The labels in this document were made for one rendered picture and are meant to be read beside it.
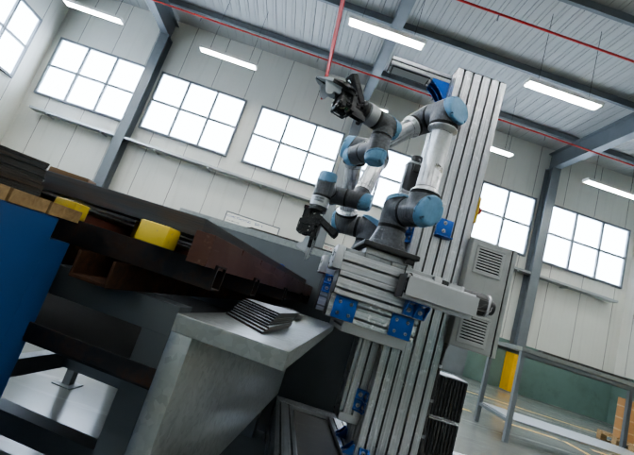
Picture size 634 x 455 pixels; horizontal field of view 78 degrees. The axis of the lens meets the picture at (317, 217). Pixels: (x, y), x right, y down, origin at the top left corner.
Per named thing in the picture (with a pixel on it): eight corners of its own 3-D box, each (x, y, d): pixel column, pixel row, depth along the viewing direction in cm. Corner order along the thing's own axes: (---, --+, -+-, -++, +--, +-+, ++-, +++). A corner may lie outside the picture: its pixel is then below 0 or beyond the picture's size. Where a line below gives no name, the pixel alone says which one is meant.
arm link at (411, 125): (418, 107, 175) (336, 147, 153) (436, 100, 165) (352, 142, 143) (426, 131, 177) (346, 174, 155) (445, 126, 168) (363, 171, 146)
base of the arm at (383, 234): (397, 257, 165) (403, 235, 167) (408, 254, 151) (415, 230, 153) (363, 245, 165) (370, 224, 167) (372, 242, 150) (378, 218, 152)
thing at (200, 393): (82, 563, 58) (171, 330, 65) (270, 390, 184) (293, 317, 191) (106, 574, 58) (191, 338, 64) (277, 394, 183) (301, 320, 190)
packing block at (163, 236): (133, 238, 72) (141, 218, 73) (147, 243, 77) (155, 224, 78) (161, 247, 71) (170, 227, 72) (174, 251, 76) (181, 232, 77)
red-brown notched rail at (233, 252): (185, 260, 72) (196, 229, 73) (303, 294, 229) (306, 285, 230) (205, 266, 71) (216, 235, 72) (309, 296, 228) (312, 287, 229)
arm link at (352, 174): (354, 241, 209) (370, 142, 184) (327, 234, 213) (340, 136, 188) (359, 231, 219) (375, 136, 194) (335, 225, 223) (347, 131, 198)
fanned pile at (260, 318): (205, 313, 75) (211, 294, 76) (256, 312, 113) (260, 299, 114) (263, 334, 73) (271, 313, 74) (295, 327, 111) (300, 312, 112)
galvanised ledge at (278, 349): (171, 330, 65) (177, 312, 66) (293, 317, 191) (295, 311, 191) (282, 371, 62) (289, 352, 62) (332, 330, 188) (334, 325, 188)
